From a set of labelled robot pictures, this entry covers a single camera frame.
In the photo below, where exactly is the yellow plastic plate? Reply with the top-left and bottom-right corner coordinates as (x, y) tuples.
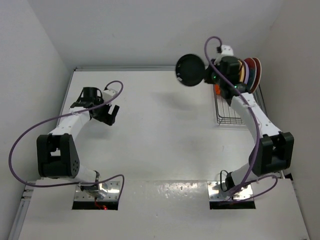
(238, 60), (246, 83)

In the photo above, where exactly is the lilac plastic plate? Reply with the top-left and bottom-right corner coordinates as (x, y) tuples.
(242, 60), (250, 85)

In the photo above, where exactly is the red teal floral plate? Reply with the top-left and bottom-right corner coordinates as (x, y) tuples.
(244, 57), (257, 89)
(250, 57), (262, 94)

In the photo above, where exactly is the orange glossy plate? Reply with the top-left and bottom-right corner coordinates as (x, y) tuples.
(214, 84), (221, 95)

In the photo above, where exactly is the black glossy plate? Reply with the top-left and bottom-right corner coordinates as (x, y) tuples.
(175, 53), (205, 87)

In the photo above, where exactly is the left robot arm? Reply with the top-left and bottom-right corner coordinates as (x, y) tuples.
(36, 87), (120, 200)

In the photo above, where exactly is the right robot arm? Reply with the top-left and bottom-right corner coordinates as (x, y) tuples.
(200, 56), (295, 194)

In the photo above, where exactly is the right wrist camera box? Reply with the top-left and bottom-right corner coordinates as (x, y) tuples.
(214, 44), (234, 64)

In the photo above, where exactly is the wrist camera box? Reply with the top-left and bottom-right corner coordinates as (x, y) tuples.
(102, 88), (118, 102)
(214, 44), (234, 64)

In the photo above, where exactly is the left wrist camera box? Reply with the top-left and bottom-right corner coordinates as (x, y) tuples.
(102, 88), (118, 102)

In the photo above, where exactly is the grey wire dish rack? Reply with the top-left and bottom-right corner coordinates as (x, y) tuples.
(213, 84), (267, 127)

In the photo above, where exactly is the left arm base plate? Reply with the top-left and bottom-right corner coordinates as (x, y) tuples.
(72, 181), (121, 211)

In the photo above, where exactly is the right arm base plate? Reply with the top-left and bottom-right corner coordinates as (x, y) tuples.
(207, 181), (256, 210)

